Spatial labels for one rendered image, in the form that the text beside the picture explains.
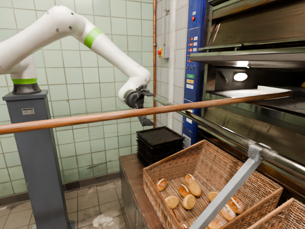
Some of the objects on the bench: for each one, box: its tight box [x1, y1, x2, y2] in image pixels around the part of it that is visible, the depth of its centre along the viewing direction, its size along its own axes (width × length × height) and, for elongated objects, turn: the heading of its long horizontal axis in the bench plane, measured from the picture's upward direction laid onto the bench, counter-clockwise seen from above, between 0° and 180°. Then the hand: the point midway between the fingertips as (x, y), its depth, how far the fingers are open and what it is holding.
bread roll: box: [189, 183, 201, 197], centre depth 111 cm, size 10×7×6 cm, turn 17°
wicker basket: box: [143, 139, 284, 229], centre depth 98 cm, size 49×56×28 cm
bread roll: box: [164, 196, 179, 209], centre depth 102 cm, size 6×10×7 cm
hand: (150, 109), depth 73 cm, fingers open, 11 cm apart
